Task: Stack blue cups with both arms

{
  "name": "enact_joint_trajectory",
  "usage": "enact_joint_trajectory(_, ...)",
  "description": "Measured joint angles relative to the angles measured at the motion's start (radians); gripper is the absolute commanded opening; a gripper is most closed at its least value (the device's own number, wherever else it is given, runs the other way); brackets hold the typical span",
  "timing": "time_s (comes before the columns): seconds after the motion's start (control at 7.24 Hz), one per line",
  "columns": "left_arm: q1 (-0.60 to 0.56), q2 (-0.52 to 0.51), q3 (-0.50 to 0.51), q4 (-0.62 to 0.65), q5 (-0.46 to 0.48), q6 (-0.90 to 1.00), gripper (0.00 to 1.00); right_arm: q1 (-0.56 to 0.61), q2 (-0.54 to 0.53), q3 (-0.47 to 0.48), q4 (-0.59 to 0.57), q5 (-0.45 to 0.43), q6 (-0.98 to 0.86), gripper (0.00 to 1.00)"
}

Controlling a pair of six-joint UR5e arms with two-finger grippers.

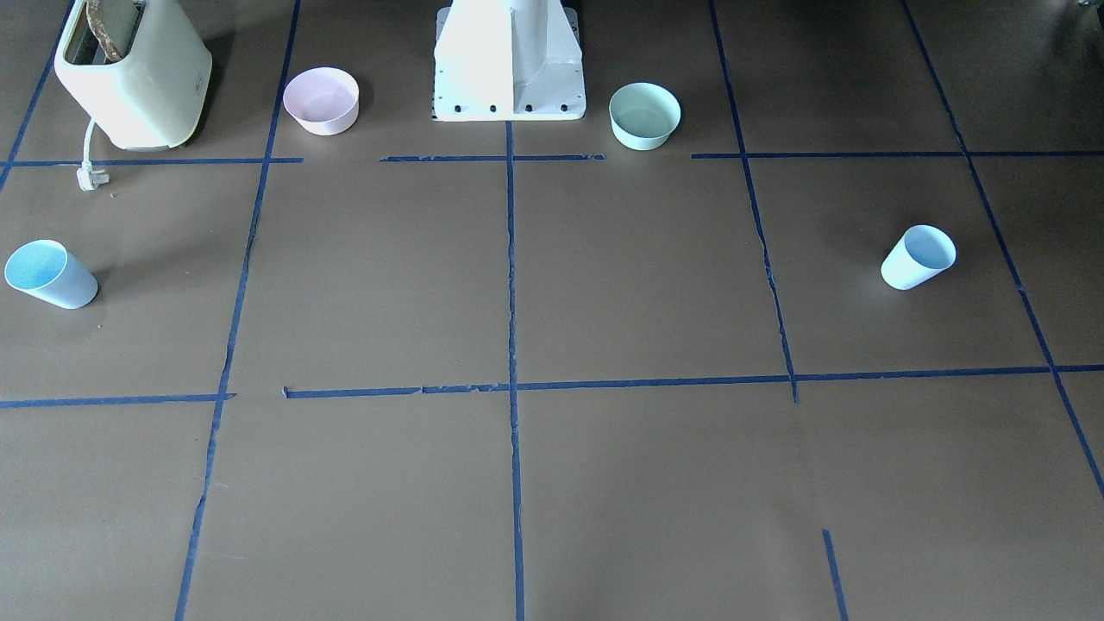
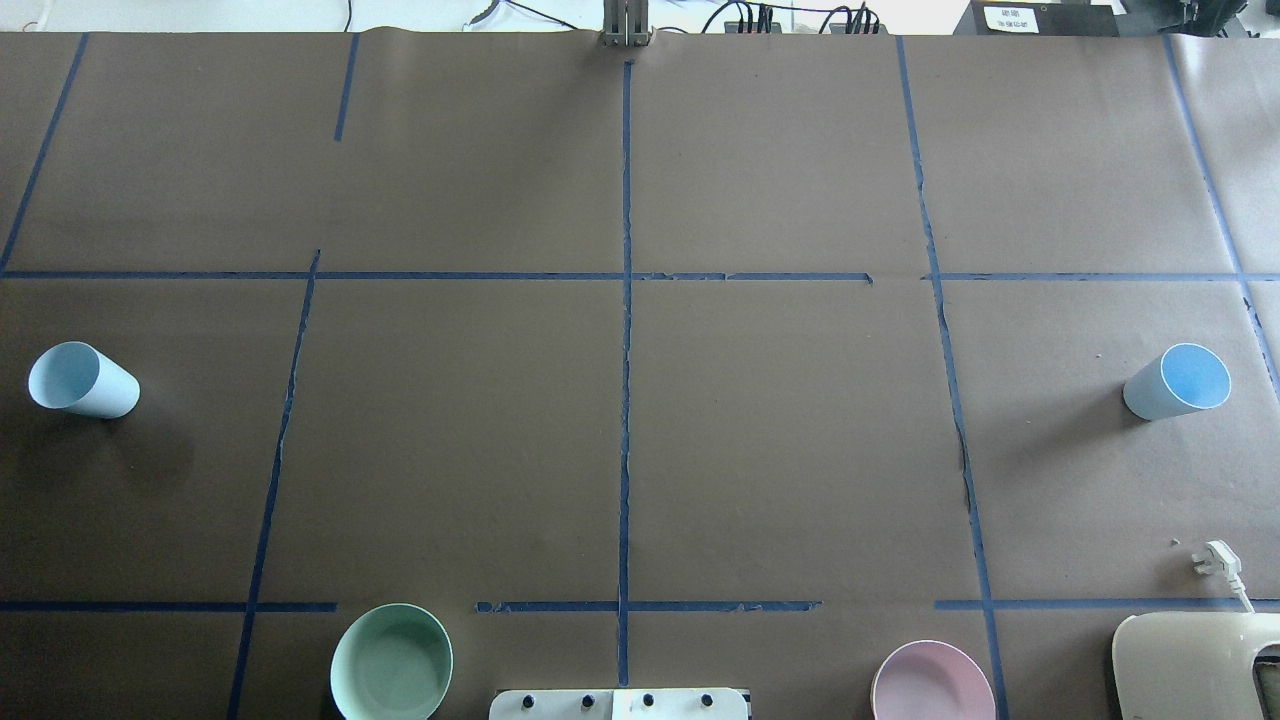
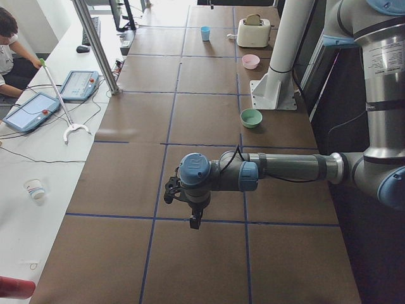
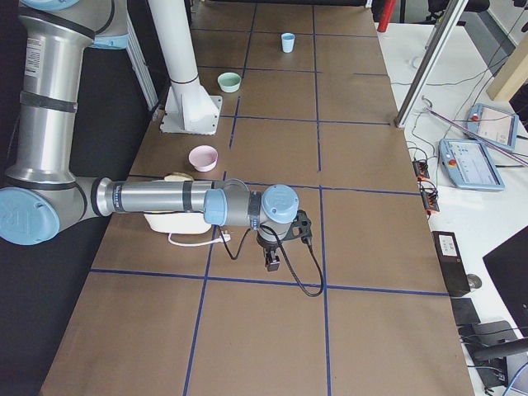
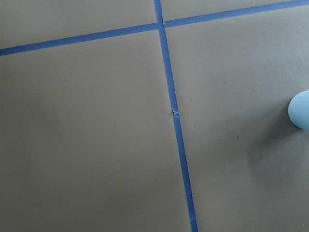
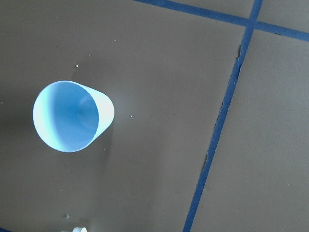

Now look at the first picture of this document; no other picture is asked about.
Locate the mint green bowl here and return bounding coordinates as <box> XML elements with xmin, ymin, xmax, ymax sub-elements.
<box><xmin>608</xmin><ymin>82</ymin><xmax>682</xmax><ymax>152</ymax></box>

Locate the pink bowl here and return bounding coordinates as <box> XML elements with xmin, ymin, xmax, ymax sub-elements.
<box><xmin>282</xmin><ymin>66</ymin><xmax>361</xmax><ymax>136</ymax></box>

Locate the toast slice in toaster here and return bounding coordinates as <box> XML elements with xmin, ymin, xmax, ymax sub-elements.
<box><xmin>85</xmin><ymin>0</ymin><xmax>141</xmax><ymax>63</ymax></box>

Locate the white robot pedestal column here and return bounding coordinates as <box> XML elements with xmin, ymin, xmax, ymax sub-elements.
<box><xmin>431</xmin><ymin>1</ymin><xmax>587</xmax><ymax>122</ymax></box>

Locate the cream white toaster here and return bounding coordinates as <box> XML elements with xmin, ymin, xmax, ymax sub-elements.
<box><xmin>53</xmin><ymin>1</ymin><xmax>212</xmax><ymax>152</ymax></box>

